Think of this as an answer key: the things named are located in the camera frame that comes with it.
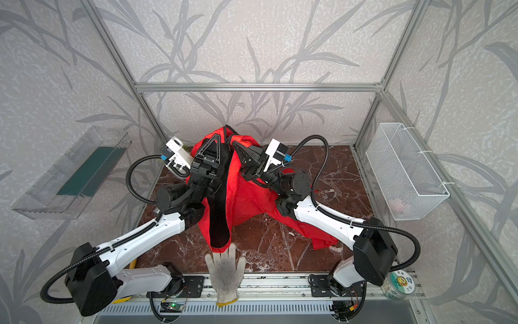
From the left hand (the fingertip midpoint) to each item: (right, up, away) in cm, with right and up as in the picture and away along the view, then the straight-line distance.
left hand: (220, 134), depth 49 cm
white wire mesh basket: (+55, -12, +13) cm, 58 cm away
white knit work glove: (-5, -50, +27) cm, 57 cm away
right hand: (+4, 0, +3) cm, 5 cm away
